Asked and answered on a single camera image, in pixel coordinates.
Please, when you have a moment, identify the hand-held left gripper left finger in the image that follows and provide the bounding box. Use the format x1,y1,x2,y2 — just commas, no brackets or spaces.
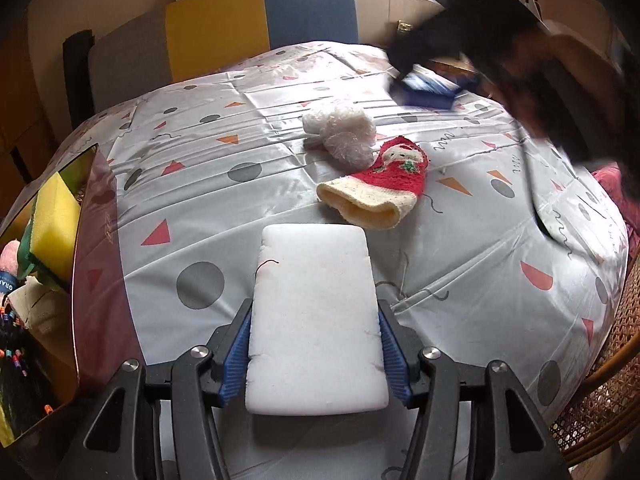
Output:
60,298,253,480

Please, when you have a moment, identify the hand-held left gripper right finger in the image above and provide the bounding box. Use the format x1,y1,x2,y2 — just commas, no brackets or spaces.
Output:
377,299,573,480

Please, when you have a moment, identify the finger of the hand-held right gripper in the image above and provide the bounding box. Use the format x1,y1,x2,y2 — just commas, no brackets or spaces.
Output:
389,49,426,92

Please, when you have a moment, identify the blue tissue pack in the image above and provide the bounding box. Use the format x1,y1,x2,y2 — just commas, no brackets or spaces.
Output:
397,67,476,111

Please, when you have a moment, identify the white foam sponge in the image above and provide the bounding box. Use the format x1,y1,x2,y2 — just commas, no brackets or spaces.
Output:
244,224,390,417

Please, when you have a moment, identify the red christmas sock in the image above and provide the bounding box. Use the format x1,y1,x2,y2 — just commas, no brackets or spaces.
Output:
316,139,431,231

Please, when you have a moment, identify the dark red box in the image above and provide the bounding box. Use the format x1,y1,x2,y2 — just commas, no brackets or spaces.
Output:
0,142,146,448

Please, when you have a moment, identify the beige mesh cloth roll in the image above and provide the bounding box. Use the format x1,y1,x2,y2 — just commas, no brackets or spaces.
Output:
7,275,76,341

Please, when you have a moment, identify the black braid with coloured beads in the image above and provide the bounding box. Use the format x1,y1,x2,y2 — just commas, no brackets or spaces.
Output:
0,295,56,441

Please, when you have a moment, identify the pink towel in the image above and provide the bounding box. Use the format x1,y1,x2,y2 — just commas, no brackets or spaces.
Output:
0,240,23,296

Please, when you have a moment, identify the person's right forearm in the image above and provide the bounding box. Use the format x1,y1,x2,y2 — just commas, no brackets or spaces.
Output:
480,30,631,166

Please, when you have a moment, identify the clear plastic bag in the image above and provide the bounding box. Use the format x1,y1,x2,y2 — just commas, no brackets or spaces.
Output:
302,102,376,167

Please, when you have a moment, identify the grey patterned tablecloth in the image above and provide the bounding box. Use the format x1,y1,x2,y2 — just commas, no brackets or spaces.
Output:
5,40,631,480

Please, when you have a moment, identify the grey yellow blue chair back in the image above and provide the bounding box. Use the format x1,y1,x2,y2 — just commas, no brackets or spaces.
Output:
87,0,358,116

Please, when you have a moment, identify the wicker chair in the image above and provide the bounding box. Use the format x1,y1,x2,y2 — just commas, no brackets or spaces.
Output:
547,240,640,466

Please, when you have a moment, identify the red cloth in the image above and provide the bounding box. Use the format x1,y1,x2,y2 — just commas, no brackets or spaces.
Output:
592,162,640,261

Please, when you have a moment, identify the yellow sponge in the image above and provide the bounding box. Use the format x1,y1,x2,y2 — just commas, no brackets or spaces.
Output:
20,170,83,288

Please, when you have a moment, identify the wooden cabinet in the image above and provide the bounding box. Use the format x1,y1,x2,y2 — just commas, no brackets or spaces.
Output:
0,5,76,221

